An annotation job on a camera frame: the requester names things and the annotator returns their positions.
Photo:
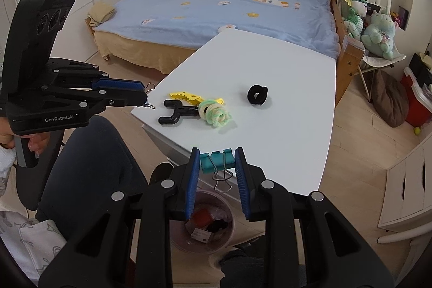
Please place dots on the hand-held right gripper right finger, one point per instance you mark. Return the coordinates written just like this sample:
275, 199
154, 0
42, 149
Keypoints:
243, 183

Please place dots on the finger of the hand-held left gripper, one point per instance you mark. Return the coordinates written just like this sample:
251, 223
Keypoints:
125, 99
118, 84

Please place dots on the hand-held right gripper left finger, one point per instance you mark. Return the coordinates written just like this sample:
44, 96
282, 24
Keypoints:
194, 183

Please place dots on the teal binder clip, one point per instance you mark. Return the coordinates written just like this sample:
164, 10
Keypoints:
209, 163

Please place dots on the red square plastic lid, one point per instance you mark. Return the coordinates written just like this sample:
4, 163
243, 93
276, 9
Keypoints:
202, 217

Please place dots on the white cloth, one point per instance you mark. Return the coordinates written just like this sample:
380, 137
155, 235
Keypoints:
220, 212

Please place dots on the black cloth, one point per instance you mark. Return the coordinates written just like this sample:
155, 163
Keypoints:
217, 226

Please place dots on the small white cardboard box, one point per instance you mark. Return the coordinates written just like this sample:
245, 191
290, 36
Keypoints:
200, 236

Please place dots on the black forked plastic part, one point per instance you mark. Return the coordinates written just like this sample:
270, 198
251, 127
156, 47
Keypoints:
179, 111

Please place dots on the yellow toothed hair clip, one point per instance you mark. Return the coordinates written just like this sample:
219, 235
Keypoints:
182, 95

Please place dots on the pink plastic waste bin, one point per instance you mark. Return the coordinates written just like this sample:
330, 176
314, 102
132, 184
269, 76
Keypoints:
219, 240

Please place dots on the person's left hand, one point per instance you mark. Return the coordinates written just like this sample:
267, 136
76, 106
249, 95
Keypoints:
36, 143

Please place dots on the yellow bed skirt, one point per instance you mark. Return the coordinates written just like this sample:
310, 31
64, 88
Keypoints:
141, 51

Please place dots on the beige folded blanket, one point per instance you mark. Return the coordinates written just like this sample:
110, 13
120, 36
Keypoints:
101, 13

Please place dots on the bed with blue blanket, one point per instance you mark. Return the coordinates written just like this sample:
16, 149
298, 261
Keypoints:
219, 14

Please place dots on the white drawer cabinet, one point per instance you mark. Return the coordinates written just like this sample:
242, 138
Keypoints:
405, 190

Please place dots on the white patterned shirt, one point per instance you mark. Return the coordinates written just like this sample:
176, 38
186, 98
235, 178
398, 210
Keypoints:
30, 240

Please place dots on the brown bean cushion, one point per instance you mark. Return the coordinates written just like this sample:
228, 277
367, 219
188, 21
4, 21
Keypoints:
391, 99

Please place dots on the clear plastic box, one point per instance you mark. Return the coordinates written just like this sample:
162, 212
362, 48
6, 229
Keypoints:
352, 45

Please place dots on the red cooler box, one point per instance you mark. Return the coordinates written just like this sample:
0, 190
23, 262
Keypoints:
416, 102

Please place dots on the green dragon plush toy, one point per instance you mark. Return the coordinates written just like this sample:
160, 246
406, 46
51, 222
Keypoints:
356, 18

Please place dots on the teal dinosaur plush toy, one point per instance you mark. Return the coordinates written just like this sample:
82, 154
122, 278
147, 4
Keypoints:
379, 35

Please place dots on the black storage bag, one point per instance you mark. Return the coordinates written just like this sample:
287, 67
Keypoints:
420, 70

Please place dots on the straw hat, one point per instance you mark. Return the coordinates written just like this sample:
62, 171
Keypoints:
427, 60

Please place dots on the purple box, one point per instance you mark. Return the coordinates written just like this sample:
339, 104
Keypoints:
404, 17

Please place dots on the wooden bed frame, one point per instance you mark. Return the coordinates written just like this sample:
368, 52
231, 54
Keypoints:
347, 65

